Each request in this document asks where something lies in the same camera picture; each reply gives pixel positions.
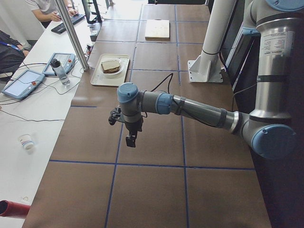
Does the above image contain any white paper cup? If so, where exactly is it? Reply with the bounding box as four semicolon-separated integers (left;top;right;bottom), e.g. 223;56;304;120
18;134;34;150

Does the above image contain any far blue teach pendant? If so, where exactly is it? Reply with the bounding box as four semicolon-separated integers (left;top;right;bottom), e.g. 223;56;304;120
42;52;76;76

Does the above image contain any person in white shirt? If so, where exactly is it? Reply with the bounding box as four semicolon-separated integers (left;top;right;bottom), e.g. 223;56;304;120
23;0;79;29

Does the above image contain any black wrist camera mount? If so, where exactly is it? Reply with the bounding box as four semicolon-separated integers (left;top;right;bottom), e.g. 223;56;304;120
108;106;124;125

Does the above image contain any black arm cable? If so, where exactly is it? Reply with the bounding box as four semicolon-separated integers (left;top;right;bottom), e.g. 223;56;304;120
142;73;228;128

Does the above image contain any black computer monitor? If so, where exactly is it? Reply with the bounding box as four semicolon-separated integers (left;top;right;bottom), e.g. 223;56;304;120
82;0;102;24

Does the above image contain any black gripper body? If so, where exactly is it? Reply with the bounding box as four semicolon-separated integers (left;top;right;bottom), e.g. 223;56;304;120
124;115;143;133

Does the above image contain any wooden cutting board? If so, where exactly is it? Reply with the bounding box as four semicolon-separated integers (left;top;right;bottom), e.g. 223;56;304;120
145;19;170;40

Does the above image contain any person in black jacket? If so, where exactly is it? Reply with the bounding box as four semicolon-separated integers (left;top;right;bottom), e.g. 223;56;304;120
0;30;29;82

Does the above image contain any blue teach pendant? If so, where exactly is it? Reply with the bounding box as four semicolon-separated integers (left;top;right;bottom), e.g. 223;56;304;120
1;70;45;99
42;52;76;76

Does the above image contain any black keyboard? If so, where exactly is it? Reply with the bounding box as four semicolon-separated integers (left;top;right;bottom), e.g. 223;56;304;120
50;13;86;34

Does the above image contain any white pillar with base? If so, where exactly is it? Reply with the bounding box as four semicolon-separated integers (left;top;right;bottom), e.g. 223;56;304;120
188;0;237;83

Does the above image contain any bread slice with fried egg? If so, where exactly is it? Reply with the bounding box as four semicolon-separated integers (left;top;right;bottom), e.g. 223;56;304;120
102;66;120;74

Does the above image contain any near blue teach pendant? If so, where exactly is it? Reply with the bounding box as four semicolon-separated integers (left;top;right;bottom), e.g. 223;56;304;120
1;70;45;99

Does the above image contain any red cylinder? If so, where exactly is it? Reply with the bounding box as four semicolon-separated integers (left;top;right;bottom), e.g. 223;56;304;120
0;200;30;219

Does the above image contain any aluminium frame post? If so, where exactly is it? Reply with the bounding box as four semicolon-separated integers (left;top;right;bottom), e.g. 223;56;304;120
55;0;89;71

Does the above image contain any clear water bottle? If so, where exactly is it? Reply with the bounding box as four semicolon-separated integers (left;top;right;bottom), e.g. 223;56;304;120
50;58;70;85

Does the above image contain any cream bear tray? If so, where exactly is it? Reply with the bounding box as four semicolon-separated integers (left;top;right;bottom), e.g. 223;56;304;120
90;54;130;86

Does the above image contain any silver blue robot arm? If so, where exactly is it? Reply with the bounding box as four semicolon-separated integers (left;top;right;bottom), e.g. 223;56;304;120
108;0;304;159

